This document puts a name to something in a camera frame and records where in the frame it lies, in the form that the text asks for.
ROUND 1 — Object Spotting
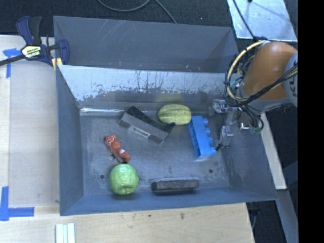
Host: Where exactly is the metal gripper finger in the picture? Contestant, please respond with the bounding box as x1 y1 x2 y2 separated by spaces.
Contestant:
208 99 229 116
215 126 234 151

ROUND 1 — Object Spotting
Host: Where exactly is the blue toy building brick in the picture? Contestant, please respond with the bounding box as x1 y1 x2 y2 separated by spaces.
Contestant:
187 115 217 160

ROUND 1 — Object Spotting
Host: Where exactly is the yellow-green toy melon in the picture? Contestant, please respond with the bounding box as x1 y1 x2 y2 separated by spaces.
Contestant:
157 104 192 126

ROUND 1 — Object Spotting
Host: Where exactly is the dark brown flat block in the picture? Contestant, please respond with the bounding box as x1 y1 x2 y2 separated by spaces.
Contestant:
150 177 200 194

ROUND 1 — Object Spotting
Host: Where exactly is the grey metal bin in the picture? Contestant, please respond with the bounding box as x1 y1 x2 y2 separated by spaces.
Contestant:
53 15 279 216

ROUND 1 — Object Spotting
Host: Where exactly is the grey and black eraser block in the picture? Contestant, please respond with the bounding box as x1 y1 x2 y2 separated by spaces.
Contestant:
117 105 175 144

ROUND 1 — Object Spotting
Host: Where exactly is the orange toy fox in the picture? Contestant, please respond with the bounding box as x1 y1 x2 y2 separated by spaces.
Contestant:
104 135 132 164

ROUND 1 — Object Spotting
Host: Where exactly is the green toy apple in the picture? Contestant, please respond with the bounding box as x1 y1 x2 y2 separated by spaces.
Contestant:
109 163 140 196

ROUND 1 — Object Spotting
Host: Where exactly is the pale wood board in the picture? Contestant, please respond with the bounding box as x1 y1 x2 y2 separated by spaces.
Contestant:
8 59 61 209

